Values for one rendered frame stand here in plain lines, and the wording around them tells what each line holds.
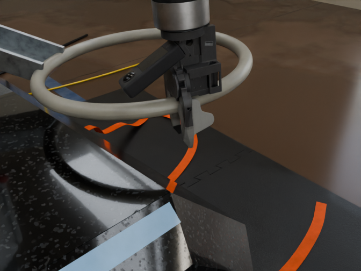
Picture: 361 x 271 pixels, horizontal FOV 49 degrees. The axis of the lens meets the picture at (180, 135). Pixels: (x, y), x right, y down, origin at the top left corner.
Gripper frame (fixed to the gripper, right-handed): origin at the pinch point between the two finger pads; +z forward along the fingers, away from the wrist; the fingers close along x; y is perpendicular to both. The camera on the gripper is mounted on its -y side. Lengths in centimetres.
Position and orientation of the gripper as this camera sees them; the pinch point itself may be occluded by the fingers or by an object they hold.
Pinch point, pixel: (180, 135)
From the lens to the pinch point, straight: 73.5
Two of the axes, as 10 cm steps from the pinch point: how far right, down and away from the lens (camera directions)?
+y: 9.3, -2.5, 2.6
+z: 0.9, 8.6, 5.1
